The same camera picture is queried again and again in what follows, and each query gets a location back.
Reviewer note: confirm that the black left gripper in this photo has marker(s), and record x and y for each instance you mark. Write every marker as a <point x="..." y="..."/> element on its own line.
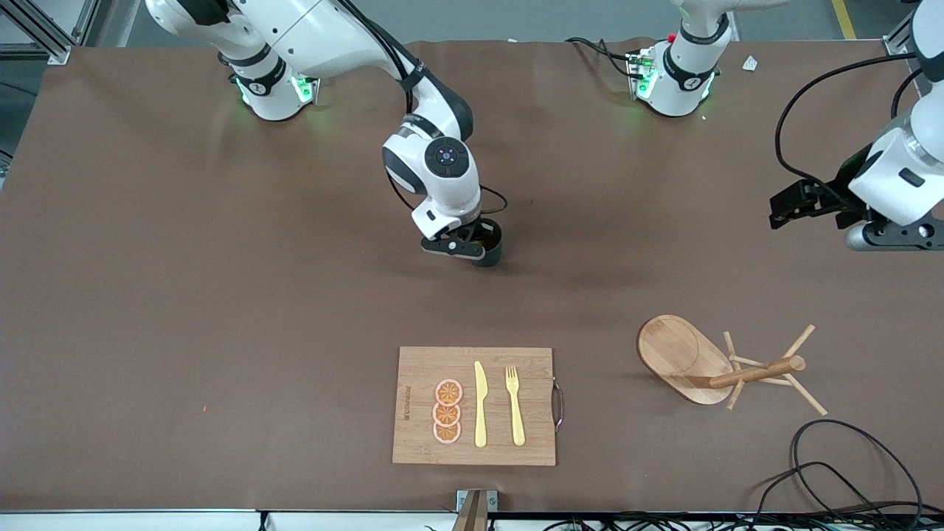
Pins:
<point x="838" y="193"/>

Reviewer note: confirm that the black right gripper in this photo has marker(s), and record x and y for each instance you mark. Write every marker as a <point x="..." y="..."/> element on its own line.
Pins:
<point x="492" y="237"/>

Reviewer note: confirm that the teal cup yellow inside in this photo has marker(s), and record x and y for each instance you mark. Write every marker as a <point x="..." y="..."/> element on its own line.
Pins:
<point x="493" y="257"/>

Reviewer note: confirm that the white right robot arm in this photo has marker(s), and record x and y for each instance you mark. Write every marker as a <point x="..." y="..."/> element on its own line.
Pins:
<point x="442" y="158"/>

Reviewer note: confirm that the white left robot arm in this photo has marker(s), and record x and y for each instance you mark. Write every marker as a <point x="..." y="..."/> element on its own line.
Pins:
<point x="686" y="88"/>

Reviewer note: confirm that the wooden cup rack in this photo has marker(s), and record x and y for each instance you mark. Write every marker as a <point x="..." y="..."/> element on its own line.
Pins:
<point x="682" y="354"/>

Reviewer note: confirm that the white paper scrap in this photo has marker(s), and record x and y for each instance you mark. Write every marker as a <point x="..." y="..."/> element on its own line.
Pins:
<point x="750" y="63"/>

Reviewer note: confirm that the yellow plastic knife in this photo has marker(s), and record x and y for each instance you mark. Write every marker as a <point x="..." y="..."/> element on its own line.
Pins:
<point x="481" y="413"/>

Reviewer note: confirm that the yellow plastic fork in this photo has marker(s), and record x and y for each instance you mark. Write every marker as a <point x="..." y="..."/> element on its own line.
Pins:
<point x="517" y="420"/>

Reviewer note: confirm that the base connector box green light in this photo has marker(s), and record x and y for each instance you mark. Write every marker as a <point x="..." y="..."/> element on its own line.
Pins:
<point x="306" y="88"/>
<point x="641" y="74"/>

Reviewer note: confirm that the brown table cover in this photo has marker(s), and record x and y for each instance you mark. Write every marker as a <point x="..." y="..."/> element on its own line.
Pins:
<point x="221" y="383"/>

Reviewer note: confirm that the aluminium frame profile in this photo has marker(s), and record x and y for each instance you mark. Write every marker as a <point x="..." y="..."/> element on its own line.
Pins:
<point x="896" y="43"/>
<point x="55" y="51"/>

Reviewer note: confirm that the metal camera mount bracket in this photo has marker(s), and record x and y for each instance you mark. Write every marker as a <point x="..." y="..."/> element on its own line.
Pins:
<point x="476" y="516"/>

